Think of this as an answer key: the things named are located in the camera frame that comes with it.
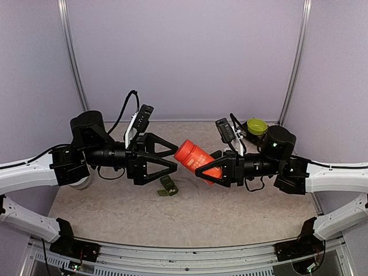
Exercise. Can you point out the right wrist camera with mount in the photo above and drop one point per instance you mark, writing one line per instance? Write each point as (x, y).
(231, 136)

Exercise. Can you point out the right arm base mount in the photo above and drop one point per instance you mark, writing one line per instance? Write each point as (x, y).
(288, 250)

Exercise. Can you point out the right aluminium frame post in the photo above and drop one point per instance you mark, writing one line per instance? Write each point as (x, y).
(302, 35)

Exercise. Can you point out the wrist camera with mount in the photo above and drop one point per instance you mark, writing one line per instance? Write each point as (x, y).
(138, 124)
(231, 136)

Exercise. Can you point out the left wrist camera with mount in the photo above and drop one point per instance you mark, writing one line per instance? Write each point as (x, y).
(138, 124)

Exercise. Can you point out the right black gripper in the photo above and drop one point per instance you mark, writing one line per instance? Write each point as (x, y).
(232, 167)

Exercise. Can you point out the aluminium frame post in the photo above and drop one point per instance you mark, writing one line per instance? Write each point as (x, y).
(67, 33)
(302, 35)

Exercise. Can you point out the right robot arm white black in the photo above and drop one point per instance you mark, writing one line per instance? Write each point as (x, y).
(295, 175)

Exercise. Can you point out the orange pill bottle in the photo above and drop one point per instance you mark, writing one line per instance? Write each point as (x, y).
(192, 156)

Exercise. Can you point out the green weekly pill organizer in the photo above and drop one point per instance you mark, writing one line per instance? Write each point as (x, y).
(167, 184)

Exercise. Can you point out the white bowl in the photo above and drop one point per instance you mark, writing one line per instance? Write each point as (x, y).
(84, 183)

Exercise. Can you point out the left aluminium frame post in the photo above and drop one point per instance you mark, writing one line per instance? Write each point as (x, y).
(67, 33)

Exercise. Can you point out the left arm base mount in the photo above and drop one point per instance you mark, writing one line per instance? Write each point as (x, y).
(77, 249)

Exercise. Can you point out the black patterned square plate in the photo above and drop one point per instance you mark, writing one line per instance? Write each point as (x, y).
(254, 139)

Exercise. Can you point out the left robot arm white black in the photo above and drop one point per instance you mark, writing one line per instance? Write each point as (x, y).
(91, 147)

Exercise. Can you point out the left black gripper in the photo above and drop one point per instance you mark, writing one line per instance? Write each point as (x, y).
(135, 159)

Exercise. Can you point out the lime green bowl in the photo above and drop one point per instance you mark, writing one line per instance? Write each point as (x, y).
(256, 126)

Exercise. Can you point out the front aluminium rail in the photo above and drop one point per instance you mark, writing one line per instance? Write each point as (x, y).
(266, 258)

